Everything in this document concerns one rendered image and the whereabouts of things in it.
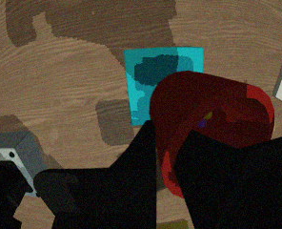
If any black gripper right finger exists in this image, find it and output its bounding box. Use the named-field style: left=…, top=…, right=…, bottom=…
left=174, top=130, right=282, bottom=229

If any yellow flat block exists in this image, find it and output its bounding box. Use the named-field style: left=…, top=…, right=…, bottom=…
left=159, top=220, right=190, bottom=229

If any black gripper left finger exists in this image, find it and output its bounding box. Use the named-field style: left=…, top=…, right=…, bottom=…
left=33, top=121, right=157, bottom=229

